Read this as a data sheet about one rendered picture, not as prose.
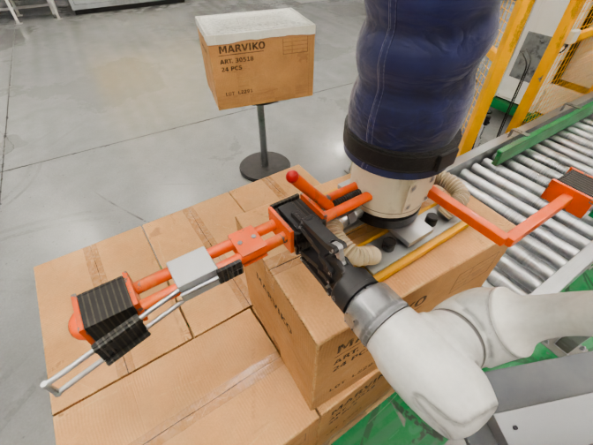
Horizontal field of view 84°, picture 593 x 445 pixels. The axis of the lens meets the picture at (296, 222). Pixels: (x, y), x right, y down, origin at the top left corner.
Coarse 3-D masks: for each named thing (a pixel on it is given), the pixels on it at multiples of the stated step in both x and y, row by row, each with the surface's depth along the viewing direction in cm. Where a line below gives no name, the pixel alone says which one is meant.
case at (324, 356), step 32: (256, 224) 83; (512, 224) 83; (288, 256) 76; (448, 256) 76; (480, 256) 79; (256, 288) 95; (288, 288) 70; (320, 288) 70; (416, 288) 70; (448, 288) 82; (288, 320) 74; (320, 320) 65; (288, 352) 88; (320, 352) 64; (352, 352) 75; (320, 384) 78
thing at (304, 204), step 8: (280, 200) 66; (288, 200) 66; (296, 200) 67; (304, 200) 67; (272, 208) 64; (304, 208) 65; (312, 208) 65; (320, 208) 64; (272, 216) 64; (280, 216) 62; (320, 216) 64; (280, 224) 62; (288, 224) 62; (280, 232) 64; (288, 232) 60; (296, 232) 60; (288, 240) 62; (296, 240) 60; (304, 240) 63; (288, 248) 64; (296, 248) 62; (304, 248) 63
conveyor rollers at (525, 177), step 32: (576, 128) 195; (512, 160) 172; (544, 160) 174; (576, 160) 177; (480, 192) 153; (512, 192) 157; (544, 224) 142; (576, 224) 140; (512, 256) 130; (544, 256) 129; (512, 288) 117
